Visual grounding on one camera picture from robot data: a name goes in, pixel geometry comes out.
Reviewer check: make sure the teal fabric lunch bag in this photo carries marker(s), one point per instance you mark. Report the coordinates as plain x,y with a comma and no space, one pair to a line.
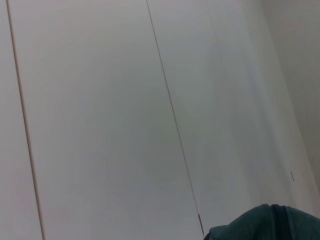
262,225

